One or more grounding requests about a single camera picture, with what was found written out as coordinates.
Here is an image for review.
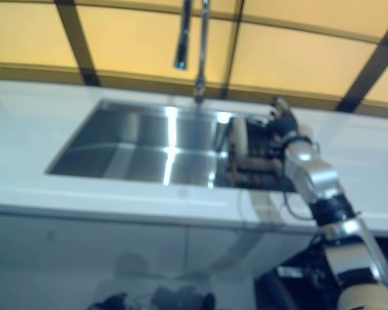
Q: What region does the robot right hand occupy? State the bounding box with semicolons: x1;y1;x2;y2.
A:
267;96;301;141

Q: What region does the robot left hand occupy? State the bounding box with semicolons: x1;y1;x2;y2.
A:
92;291;130;310

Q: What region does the black sink dish rack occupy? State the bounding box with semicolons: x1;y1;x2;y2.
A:
224;111;300;193

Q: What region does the white glossy cabinet door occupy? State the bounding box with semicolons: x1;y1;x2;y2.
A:
184;222;314;278
0;209;188;282

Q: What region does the chrome pull-down faucet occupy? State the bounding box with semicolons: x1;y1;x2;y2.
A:
173;0;211;103

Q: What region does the stainless steel sink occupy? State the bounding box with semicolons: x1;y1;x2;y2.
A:
44;98;300;194

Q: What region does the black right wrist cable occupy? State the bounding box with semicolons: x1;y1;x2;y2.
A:
283;190;316;222

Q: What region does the wire dishwasher rack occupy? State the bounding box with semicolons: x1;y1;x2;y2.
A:
276;258;330;291

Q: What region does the yellow window with dark frame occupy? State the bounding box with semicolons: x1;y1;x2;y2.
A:
0;0;388;114

